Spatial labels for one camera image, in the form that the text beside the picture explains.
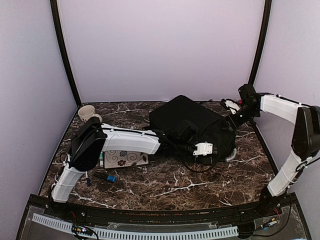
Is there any black front table rail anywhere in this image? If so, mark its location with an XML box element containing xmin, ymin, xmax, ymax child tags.
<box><xmin>27</xmin><ymin>193</ymin><xmax>299</xmax><ymax>227</ymax></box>

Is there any cream mug with plant print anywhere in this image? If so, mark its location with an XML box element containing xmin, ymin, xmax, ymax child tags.
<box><xmin>77</xmin><ymin>105</ymin><xmax>103</xmax><ymax>123</ymax></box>

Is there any right black frame post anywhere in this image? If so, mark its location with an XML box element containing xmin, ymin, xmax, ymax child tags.
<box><xmin>248</xmin><ymin>0</ymin><xmax>272</xmax><ymax>85</ymax></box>

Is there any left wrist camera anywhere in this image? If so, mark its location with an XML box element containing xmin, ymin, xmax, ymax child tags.
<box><xmin>176</xmin><ymin>120</ymin><xmax>199</xmax><ymax>142</ymax></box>

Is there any left black frame post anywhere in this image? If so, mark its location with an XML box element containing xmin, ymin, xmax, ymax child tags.
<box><xmin>49</xmin><ymin>0</ymin><xmax>82</xmax><ymax>108</ymax></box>

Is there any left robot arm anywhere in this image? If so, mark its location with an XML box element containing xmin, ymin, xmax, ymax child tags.
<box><xmin>50</xmin><ymin>117</ymin><xmax>221</xmax><ymax>218</ymax></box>

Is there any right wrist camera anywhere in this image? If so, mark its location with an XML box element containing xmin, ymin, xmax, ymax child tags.
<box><xmin>238</xmin><ymin>83</ymin><xmax>256</xmax><ymax>101</ymax></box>

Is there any white glue stick green cap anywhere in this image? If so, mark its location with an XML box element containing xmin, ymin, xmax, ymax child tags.
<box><xmin>99</xmin><ymin>152</ymin><xmax>104</xmax><ymax>168</ymax></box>

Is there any square floral ceramic plate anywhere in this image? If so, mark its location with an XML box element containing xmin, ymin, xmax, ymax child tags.
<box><xmin>103</xmin><ymin>150</ymin><xmax>149</xmax><ymax>169</ymax></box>

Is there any black marker with blue cap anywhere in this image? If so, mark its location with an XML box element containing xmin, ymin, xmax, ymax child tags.
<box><xmin>93</xmin><ymin>172</ymin><xmax>117</xmax><ymax>183</ymax></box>

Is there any clear plastic wrapped ring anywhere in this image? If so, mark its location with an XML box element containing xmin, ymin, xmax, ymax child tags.
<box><xmin>223</xmin><ymin>147</ymin><xmax>238</xmax><ymax>163</ymax></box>

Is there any blue white pen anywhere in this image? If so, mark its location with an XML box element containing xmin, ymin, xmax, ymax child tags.
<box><xmin>85</xmin><ymin>171</ymin><xmax>91</xmax><ymax>187</ymax></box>

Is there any black student backpack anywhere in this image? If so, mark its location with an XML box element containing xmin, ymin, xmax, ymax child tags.
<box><xmin>149</xmin><ymin>95</ymin><xmax>236</xmax><ymax>165</ymax></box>

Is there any black frame post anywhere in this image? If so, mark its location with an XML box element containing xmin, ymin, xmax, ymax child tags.
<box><xmin>49</xmin><ymin>0</ymin><xmax>82</xmax><ymax>108</ymax></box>
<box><xmin>248</xmin><ymin>0</ymin><xmax>272</xmax><ymax>85</ymax></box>

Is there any white slotted cable duct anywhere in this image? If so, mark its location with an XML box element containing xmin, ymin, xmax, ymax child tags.
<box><xmin>31</xmin><ymin>213</ymin><xmax>239</xmax><ymax>240</ymax></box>

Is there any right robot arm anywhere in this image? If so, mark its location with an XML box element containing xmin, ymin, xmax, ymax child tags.
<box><xmin>221</xmin><ymin>92</ymin><xmax>320</xmax><ymax>217</ymax></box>

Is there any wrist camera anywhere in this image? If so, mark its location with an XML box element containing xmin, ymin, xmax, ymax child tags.
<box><xmin>176</xmin><ymin>120</ymin><xmax>199</xmax><ymax>142</ymax></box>
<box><xmin>238</xmin><ymin>83</ymin><xmax>256</xmax><ymax>101</ymax></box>

